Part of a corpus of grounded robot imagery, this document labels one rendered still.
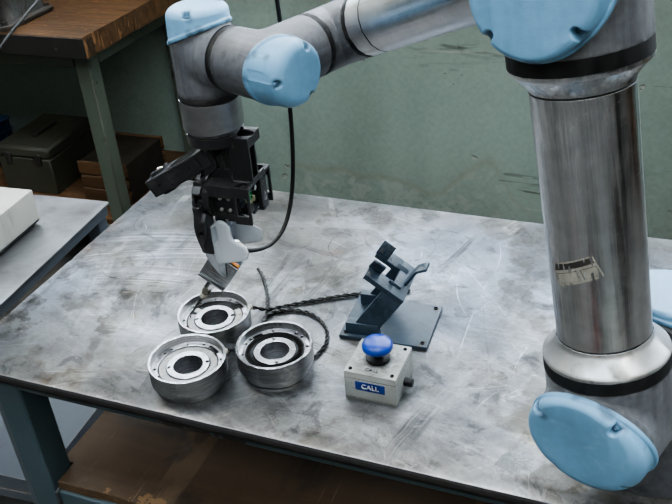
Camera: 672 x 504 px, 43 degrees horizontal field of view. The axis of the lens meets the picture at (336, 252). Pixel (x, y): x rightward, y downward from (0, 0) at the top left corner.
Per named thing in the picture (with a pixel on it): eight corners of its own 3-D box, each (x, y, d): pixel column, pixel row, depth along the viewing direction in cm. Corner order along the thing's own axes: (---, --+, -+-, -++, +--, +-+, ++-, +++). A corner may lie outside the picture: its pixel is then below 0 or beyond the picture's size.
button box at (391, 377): (345, 397, 111) (342, 368, 109) (363, 363, 117) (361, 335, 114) (404, 410, 109) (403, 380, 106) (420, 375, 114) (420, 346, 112)
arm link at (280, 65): (342, 20, 94) (270, 7, 100) (270, 51, 87) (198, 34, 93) (346, 88, 98) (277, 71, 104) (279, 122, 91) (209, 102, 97)
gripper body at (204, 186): (252, 232, 107) (239, 144, 101) (191, 225, 110) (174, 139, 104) (275, 202, 113) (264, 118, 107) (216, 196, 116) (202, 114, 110)
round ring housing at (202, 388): (177, 419, 110) (171, 395, 108) (138, 380, 117) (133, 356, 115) (244, 381, 116) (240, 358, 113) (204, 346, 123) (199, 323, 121)
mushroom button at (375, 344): (359, 377, 111) (356, 347, 108) (369, 358, 114) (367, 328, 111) (388, 383, 109) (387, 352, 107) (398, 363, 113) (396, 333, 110)
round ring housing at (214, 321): (202, 365, 119) (197, 342, 117) (169, 330, 127) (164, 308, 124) (266, 335, 124) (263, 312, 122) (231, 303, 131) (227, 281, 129)
